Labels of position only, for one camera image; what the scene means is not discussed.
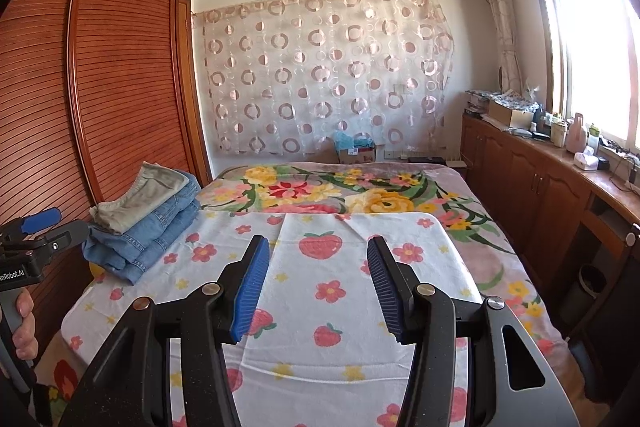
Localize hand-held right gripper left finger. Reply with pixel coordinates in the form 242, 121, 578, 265
52, 234, 272, 427

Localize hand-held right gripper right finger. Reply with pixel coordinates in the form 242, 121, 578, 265
366, 235, 563, 427

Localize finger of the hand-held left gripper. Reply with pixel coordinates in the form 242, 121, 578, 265
14, 207, 62, 233
46, 220, 90, 250

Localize grey-green pants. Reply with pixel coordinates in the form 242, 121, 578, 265
90, 162, 191, 235

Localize person's left hand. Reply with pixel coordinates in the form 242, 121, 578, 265
12, 292, 40, 360

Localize white strawberry flower sheet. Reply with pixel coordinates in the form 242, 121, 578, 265
60, 212, 486, 427

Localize cardboard box with blue bags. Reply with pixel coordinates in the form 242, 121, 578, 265
334, 131, 378, 165

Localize wooden slatted wardrobe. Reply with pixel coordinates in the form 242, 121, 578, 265
0, 0, 213, 358

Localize wooden side cabinet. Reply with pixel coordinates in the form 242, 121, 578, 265
460, 112, 640, 333

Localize stack of books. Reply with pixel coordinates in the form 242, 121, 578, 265
464, 89, 491, 118

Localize dark waste bin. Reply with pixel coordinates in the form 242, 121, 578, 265
580, 264, 608, 299

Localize open cardboard box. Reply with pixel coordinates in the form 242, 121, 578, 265
487, 97, 533, 128

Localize sheer circle-patterned curtain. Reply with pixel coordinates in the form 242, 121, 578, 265
192, 0, 455, 155

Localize white tissue box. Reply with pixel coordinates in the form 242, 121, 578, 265
574, 147, 600, 170

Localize pink bottle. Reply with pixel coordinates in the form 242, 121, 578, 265
566, 113, 587, 154

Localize tied white window curtain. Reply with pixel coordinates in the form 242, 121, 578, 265
474, 0, 523, 95

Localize wooden framed window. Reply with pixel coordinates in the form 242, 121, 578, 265
520, 0, 640, 158

